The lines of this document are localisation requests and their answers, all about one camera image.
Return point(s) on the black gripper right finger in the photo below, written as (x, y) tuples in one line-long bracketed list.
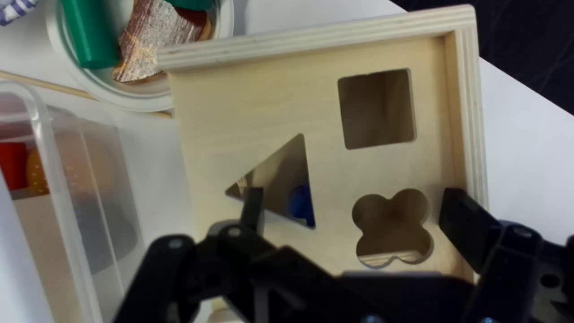
[(513, 269)]

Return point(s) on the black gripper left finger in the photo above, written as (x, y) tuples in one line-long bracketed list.
[(197, 275)]

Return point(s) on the small blue block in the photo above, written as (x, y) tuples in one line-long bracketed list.
[(301, 206)]

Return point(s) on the wooden shape sorter box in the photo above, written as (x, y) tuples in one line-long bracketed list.
[(238, 118)]

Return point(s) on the clear plastic lidded container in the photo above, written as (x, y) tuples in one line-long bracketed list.
[(77, 197)]

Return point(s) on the small white bowl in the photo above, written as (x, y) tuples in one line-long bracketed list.
[(127, 99)]

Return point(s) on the orange toy piece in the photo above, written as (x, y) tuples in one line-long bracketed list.
[(36, 172)]

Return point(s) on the red toy piece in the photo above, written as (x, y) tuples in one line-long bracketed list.
[(11, 167)]

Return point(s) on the brown speckled toy piece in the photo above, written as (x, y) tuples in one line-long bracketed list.
[(149, 41)]

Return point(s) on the green toy piece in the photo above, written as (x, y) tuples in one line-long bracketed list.
[(90, 32), (190, 4)]

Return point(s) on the blue white patterned plate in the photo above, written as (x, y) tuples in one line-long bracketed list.
[(14, 9)]

